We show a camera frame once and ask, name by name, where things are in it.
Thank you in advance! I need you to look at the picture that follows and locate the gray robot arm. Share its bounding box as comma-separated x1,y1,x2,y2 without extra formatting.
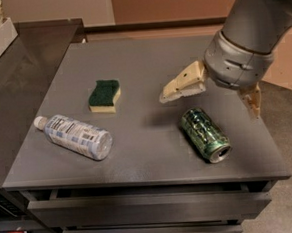
160,0,292,116

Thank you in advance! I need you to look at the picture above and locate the clear plastic water bottle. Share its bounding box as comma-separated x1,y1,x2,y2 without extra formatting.
34,115,113,161

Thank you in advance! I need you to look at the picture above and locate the green and yellow sponge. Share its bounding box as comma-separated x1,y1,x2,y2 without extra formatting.
89,79,121,113

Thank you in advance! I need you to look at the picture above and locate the dark side counter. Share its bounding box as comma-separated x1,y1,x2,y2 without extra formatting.
0,18,99,233

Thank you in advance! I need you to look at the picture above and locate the upper gray drawer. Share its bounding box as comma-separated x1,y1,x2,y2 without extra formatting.
28,183,271,227

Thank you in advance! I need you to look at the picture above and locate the green soda can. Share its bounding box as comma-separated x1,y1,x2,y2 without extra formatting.
180,108,232,163

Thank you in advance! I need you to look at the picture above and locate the gray drawer cabinet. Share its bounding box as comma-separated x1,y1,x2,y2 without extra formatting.
4,36,289,233

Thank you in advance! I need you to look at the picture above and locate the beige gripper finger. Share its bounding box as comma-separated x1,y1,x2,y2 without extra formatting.
238,83,261,119
160,61,207,103

